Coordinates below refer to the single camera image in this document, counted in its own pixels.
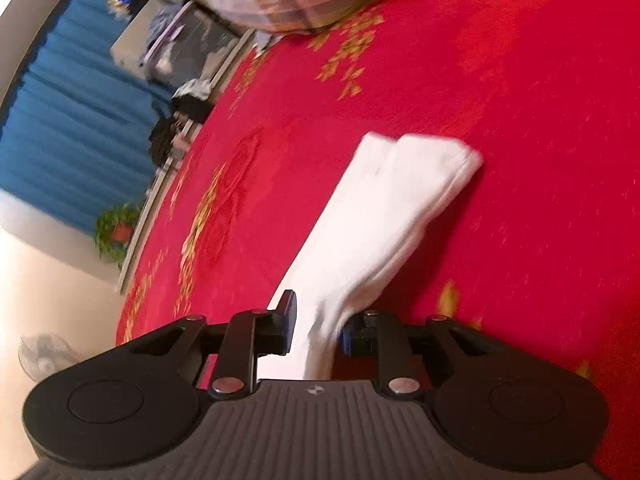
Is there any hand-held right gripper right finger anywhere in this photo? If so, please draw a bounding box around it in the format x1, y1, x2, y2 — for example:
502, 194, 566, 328
340, 310, 507, 399

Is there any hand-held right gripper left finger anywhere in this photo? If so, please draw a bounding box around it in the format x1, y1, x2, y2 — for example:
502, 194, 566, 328
117, 289, 298, 401

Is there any white small garment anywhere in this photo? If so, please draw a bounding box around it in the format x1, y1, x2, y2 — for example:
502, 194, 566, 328
257, 132, 485, 382

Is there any green potted plant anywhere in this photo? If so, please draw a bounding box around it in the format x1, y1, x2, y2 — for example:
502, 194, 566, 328
94, 203, 142, 267

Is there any black bag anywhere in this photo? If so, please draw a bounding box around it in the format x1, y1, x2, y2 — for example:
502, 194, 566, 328
149, 95, 216, 168

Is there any red floral blanket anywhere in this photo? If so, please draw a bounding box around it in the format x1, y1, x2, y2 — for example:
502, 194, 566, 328
115, 0, 640, 480

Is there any white standing fan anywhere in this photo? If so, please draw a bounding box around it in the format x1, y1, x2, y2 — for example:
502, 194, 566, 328
18, 332, 80, 383

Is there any blue curtain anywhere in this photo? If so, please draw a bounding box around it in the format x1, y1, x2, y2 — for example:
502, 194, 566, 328
0, 0, 173, 238

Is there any grey plastic storage box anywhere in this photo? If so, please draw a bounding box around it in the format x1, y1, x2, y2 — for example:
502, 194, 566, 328
142, 1, 243, 92

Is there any white cabinet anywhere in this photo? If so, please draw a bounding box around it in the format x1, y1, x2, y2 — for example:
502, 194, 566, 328
110, 0, 168, 68

